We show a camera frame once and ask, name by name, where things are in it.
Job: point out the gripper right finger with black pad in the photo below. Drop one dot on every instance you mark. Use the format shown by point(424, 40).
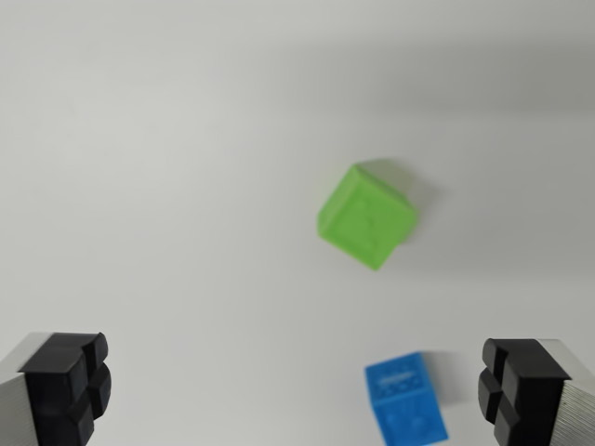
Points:
point(525, 390)

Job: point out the blue Infantino soft cube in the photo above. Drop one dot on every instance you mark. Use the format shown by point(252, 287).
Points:
point(406, 399)

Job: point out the green Infantino soft cube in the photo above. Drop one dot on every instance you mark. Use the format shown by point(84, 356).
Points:
point(367, 218)

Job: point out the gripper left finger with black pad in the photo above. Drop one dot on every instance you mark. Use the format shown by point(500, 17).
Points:
point(56, 385)

